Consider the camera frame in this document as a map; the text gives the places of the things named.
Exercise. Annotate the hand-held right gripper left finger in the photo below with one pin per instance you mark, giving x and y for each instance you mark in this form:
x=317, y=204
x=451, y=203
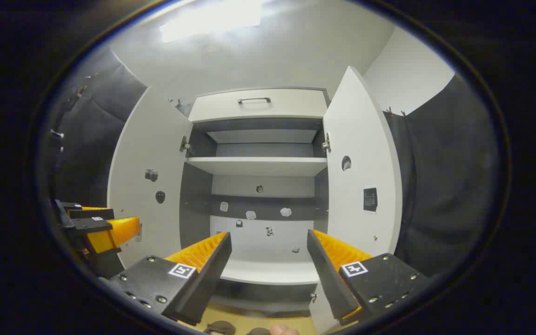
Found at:
x=207, y=284

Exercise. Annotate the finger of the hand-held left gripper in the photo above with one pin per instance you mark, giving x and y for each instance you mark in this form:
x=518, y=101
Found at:
x=91, y=213
x=114, y=232

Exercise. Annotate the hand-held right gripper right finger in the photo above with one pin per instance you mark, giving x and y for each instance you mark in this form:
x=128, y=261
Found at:
x=328, y=279

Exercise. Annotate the white shoe cabinet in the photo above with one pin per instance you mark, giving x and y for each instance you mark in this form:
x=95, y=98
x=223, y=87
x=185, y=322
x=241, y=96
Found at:
x=268, y=270

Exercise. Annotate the metal door hinge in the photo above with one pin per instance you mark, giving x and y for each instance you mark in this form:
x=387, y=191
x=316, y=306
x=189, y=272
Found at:
x=326, y=145
x=185, y=146

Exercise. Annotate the white cabinet drawer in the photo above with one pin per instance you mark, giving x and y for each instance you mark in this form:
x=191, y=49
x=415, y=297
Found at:
x=296, y=107

